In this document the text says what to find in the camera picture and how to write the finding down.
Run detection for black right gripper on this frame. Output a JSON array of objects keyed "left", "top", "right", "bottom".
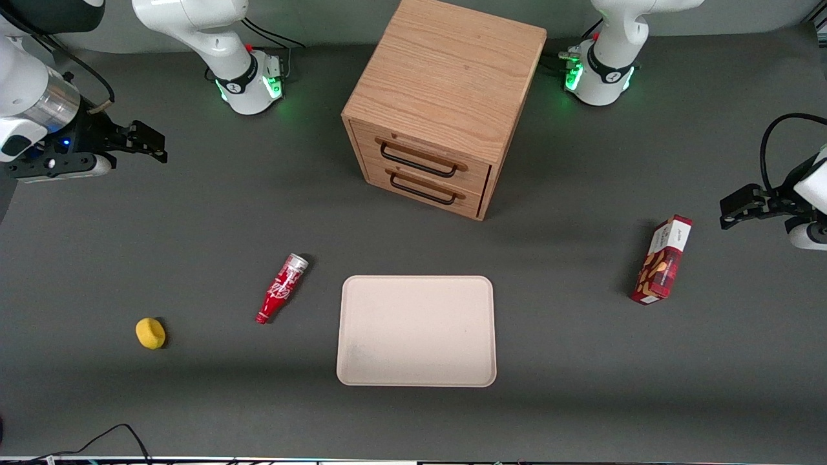
[{"left": 63, "top": 107, "right": 169, "bottom": 163}]

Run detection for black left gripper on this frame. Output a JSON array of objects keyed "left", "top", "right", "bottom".
[{"left": 720, "top": 169, "right": 812, "bottom": 231}]

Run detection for red coke bottle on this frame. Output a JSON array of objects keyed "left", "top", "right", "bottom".
[{"left": 255, "top": 253, "right": 310, "bottom": 326}]

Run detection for beige plastic tray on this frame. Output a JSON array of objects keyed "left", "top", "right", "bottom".
[{"left": 336, "top": 275, "right": 497, "bottom": 388}]

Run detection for red snack box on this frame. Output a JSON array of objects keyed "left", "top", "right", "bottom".
[{"left": 631, "top": 214, "right": 694, "bottom": 306}]

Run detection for yellow sponge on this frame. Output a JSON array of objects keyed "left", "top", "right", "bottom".
[{"left": 135, "top": 316, "right": 167, "bottom": 351}]

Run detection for wooden drawer front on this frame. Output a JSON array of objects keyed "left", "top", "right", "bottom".
[
  {"left": 352, "top": 120, "right": 493, "bottom": 196},
  {"left": 364, "top": 158, "right": 487, "bottom": 218}
]

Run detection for wooden drawer cabinet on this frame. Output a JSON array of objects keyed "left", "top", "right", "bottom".
[{"left": 340, "top": 0, "right": 549, "bottom": 222}]

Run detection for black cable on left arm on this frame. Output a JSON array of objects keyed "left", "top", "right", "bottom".
[{"left": 760, "top": 112, "right": 827, "bottom": 193}]

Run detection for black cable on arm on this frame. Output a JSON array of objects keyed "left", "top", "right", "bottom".
[
  {"left": 760, "top": 112, "right": 827, "bottom": 193},
  {"left": 0, "top": 6, "right": 117, "bottom": 116}
]

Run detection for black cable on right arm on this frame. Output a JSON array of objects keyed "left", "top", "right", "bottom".
[{"left": 0, "top": 6, "right": 117, "bottom": 116}]

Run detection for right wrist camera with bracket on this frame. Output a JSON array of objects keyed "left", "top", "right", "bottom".
[{"left": 5, "top": 152, "right": 118, "bottom": 185}]

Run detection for black cables at right arm base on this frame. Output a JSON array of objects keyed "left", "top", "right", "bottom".
[{"left": 240, "top": 15, "right": 308, "bottom": 83}]

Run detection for black cables at arm base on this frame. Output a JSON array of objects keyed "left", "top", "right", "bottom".
[
  {"left": 240, "top": 15, "right": 308, "bottom": 83},
  {"left": 541, "top": 18, "right": 605, "bottom": 75}
]

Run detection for black cables at left arm base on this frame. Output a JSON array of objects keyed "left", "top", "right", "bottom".
[{"left": 541, "top": 18, "right": 605, "bottom": 75}]

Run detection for black metal drawer handle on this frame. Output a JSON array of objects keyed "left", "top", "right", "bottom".
[
  {"left": 379, "top": 141, "right": 459, "bottom": 179},
  {"left": 389, "top": 172, "right": 458, "bottom": 207}
]

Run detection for black cable at table edge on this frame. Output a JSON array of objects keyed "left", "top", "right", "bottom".
[{"left": 25, "top": 423, "right": 153, "bottom": 465}]

